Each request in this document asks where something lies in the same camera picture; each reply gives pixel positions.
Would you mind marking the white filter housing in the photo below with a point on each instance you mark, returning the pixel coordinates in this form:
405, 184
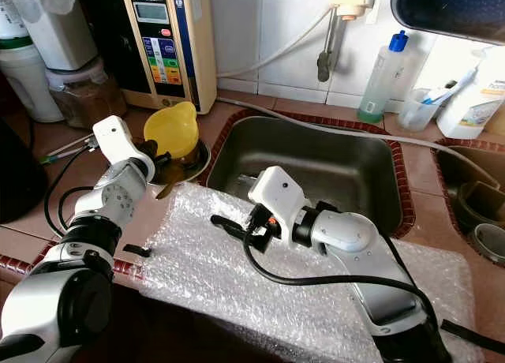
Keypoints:
59, 35

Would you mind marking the clear bubble wrap sheet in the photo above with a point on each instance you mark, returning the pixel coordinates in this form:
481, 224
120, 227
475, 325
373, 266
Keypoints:
205, 300

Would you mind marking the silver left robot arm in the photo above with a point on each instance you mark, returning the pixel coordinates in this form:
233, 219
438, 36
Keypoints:
79, 300

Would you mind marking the white canister green band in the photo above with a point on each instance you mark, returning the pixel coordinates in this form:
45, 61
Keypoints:
28, 71

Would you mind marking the black tape strip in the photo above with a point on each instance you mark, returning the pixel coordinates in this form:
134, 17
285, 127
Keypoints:
473, 327
136, 251

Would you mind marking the cream faucet diverter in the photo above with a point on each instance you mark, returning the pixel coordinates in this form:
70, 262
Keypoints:
355, 0

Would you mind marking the stainless steel sink basin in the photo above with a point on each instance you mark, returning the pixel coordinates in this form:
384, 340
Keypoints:
316, 158

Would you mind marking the cream water ionizer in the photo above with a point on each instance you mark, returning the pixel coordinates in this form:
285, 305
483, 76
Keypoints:
193, 55

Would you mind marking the small steel sink basin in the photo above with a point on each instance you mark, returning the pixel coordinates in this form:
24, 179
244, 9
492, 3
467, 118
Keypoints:
454, 170

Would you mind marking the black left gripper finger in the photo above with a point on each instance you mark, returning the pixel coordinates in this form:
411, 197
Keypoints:
172, 180

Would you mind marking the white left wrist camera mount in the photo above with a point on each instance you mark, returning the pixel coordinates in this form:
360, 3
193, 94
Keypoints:
114, 142

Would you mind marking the thin white stick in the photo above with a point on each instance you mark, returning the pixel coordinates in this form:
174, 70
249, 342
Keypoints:
71, 151
69, 142

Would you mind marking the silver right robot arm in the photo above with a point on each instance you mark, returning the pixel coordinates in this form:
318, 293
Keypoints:
343, 233

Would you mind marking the small steel bowl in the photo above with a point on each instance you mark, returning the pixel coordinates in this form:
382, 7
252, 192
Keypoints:
491, 245

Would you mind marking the black kettle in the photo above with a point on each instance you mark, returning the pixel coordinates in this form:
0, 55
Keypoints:
20, 181

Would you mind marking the dark green cup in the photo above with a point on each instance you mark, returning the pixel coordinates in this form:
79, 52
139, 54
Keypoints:
477, 205

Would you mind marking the jar with brown contents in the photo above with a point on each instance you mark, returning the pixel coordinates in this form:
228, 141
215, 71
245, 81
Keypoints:
87, 102

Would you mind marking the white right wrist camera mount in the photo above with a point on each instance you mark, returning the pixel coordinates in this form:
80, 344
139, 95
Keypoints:
276, 193

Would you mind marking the clear plastic cup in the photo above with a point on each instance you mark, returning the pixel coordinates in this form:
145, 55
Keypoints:
414, 114

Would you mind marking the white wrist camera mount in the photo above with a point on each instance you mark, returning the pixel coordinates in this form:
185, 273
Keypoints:
114, 142
276, 193

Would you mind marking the grey wall faucet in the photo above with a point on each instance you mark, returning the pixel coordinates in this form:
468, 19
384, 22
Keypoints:
330, 31

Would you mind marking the clear bottle blue cap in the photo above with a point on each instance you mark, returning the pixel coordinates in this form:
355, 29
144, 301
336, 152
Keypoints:
383, 83

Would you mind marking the yellow plastic jug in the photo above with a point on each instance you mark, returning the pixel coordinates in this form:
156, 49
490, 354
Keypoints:
171, 130

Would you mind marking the white detergent bottle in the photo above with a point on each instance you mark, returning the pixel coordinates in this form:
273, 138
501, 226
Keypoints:
469, 102

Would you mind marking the round metal bowl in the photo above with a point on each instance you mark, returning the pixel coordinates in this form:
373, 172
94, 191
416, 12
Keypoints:
200, 170

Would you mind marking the metal spoon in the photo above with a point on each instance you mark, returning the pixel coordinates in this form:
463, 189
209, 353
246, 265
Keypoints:
245, 181

